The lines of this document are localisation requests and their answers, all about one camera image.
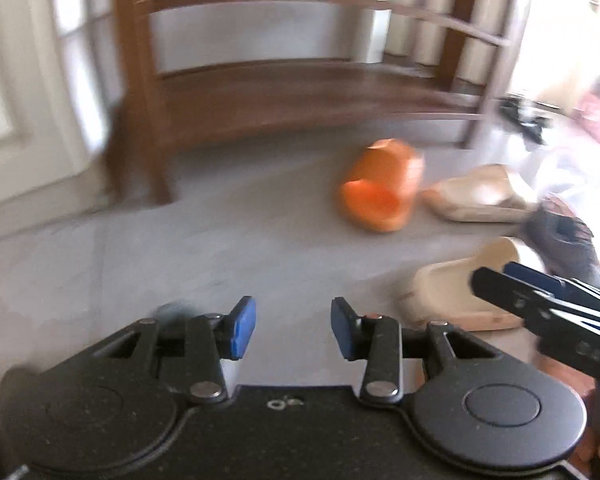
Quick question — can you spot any white panelled cabinet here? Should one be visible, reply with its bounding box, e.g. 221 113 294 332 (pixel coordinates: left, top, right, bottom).
0 0 116 211

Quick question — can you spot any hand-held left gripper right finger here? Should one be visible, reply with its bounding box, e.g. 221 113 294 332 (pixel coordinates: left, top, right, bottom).
331 296 501 405

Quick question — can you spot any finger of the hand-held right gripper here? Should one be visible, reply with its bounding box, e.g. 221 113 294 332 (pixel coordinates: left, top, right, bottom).
470 266 600 391
502 261 600 318

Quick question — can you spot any wooden shoe rack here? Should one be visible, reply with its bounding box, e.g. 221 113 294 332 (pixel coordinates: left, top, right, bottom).
105 0 541 206

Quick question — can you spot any orange slide sandal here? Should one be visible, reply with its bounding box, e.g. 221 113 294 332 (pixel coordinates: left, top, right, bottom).
337 140 426 233

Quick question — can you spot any dark shoe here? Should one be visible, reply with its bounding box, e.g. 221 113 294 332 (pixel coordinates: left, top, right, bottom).
525 200 600 291

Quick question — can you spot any pale pink slipper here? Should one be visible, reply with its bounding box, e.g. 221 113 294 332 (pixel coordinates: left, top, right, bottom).
399 237 546 332
422 164 540 223

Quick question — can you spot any black sandal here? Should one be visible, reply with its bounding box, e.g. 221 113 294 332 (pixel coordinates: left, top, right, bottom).
512 114 556 145
499 94 538 117

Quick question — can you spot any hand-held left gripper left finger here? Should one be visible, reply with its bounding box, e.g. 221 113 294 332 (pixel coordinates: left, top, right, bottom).
105 296 257 403

